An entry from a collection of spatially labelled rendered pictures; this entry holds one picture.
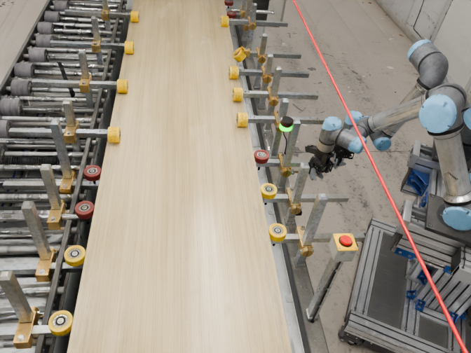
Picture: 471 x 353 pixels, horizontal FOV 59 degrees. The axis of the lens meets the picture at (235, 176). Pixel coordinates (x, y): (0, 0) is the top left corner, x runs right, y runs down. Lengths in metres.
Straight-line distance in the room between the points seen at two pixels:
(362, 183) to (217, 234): 2.01
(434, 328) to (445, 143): 1.35
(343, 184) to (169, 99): 1.67
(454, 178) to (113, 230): 1.34
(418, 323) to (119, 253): 1.70
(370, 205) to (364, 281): 0.93
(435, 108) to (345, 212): 1.86
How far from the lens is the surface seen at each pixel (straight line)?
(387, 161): 3.92
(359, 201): 3.43
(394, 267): 2.84
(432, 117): 1.58
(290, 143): 2.09
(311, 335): 1.86
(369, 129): 1.88
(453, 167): 1.68
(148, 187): 1.98
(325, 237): 1.94
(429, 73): 1.99
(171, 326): 1.58
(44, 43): 3.36
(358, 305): 2.57
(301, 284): 1.96
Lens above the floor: 2.32
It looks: 44 degrees down
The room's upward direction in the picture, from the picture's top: 8 degrees clockwise
